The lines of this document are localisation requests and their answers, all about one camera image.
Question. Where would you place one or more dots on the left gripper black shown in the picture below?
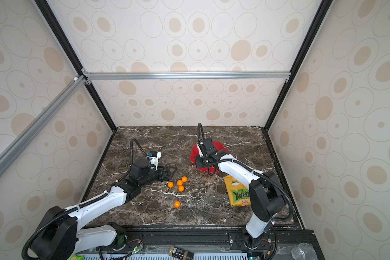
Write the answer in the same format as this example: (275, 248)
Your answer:
(169, 176)

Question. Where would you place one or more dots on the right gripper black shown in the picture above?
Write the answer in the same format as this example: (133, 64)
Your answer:
(201, 161)

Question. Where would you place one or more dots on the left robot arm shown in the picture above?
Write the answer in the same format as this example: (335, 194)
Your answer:
(94, 208)

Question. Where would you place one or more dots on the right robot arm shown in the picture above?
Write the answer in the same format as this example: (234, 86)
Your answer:
(269, 201)

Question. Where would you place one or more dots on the yellow snack bag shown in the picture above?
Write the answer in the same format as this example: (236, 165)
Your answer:
(237, 192)

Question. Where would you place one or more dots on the dark glass bottle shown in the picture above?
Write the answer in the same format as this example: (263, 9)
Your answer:
(180, 254)

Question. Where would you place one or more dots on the green packet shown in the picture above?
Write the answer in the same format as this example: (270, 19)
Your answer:
(75, 257)

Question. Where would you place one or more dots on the clear plastic cup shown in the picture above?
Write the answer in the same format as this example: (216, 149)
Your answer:
(303, 251)

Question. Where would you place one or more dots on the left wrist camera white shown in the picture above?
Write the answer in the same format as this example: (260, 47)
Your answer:
(153, 158)

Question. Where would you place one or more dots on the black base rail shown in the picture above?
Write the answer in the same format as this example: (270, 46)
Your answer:
(231, 236)

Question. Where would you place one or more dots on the horizontal aluminium frame bar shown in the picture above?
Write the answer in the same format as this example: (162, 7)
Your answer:
(192, 75)

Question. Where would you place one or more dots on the diagonal aluminium frame bar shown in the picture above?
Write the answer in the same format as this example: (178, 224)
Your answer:
(13, 151)

